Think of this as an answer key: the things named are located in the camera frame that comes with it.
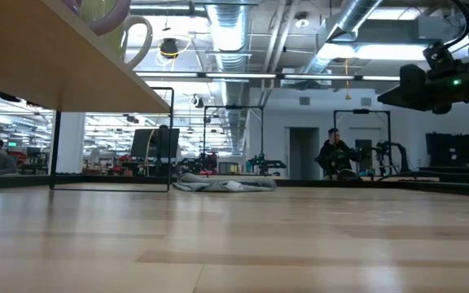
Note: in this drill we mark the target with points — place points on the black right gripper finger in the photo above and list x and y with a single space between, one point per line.
393 97

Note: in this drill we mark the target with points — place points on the pale green mug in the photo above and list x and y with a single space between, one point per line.
114 42

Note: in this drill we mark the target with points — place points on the purple mug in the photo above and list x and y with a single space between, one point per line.
116 20

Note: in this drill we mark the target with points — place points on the yellow hanging pendant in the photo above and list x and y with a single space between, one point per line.
347 97

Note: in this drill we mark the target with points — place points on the black background cabinet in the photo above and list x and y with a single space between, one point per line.
454 150

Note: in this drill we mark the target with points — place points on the grey doorway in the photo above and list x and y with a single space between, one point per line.
303 154

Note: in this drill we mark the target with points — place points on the round ceiling fixture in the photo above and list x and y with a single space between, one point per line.
302 22

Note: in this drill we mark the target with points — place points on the ceiling light strip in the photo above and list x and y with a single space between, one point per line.
238 75

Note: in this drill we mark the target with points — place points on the grey folded cloth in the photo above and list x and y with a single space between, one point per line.
218 183

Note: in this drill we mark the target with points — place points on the black ceiling-hung device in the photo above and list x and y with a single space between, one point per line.
169 45

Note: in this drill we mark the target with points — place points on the white pillar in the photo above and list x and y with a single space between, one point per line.
71 142

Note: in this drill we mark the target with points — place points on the light wooden tray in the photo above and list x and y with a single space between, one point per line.
35 53

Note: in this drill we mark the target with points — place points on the green exit sign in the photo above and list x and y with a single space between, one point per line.
12 144

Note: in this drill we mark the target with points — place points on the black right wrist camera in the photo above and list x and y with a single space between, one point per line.
413 87

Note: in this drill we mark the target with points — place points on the black background station frame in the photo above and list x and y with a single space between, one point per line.
360 110
234 107

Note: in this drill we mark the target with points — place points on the silver ribbed ventilation duct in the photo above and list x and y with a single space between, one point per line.
228 32

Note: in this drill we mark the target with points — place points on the dome security camera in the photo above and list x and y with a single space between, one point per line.
197 101

